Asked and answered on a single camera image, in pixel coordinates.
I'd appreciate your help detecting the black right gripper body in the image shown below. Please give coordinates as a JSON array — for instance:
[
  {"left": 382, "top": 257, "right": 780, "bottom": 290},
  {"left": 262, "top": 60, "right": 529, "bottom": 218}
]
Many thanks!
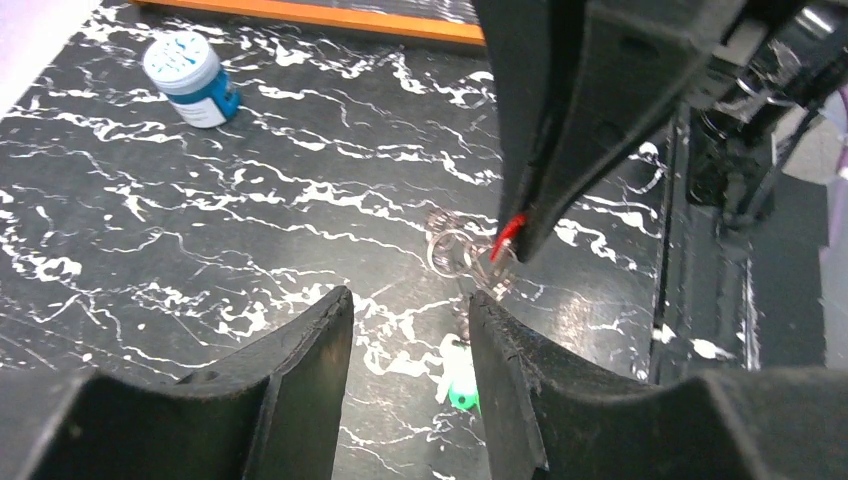
[{"left": 687, "top": 1, "right": 847, "bottom": 226}]

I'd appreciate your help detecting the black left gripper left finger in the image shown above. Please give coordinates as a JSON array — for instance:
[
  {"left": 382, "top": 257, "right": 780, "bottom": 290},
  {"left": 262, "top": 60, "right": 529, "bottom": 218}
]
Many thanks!
[{"left": 1, "top": 286, "right": 354, "bottom": 479}]

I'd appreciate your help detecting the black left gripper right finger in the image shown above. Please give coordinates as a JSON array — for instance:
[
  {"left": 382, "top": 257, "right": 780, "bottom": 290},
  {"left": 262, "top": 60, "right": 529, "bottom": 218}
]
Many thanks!
[{"left": 469, "top": 291, "right": 847, "bottom": 479}]

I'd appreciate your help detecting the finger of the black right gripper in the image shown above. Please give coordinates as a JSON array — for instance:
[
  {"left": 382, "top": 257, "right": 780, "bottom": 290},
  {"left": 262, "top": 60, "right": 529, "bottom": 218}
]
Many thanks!
[
  {"left": 473, "top": 0, "right": 587, "bottom": 230},
  {"left": 516, "top": 1, "right": 745, "bottom": 262}
]

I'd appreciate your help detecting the green tagged key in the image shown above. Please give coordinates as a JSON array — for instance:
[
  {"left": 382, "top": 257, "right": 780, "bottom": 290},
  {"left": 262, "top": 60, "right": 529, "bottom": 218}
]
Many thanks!
[{"left": 435, "top": 334, "right": 479, "bottom": 411}]

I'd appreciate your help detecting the red tagged key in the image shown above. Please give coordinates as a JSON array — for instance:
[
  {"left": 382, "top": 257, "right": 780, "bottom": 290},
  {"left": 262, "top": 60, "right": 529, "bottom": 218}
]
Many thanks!
[{"left": 490, "top": 213, "right": 527, "bottom": 265}]

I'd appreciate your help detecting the round metal key organizer disc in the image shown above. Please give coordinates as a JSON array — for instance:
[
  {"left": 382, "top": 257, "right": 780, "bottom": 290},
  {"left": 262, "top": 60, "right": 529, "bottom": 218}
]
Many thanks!
[{"left": 423, "top": 208, "right": 521, "bottom": 342}]

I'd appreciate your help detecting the orange wooden tiered rack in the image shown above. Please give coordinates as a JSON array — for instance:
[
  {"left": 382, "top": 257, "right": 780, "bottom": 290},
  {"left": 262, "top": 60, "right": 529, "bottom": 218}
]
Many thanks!
[{"left": 147, "top": 0, "right": 485, "bottom": 47}]

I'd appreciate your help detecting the blue white paint jar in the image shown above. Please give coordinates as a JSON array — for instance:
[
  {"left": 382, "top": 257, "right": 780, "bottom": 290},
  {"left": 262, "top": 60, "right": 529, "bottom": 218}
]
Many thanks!
[{"left": 142, "top": 30, "right": 240, "bottom": 129}]

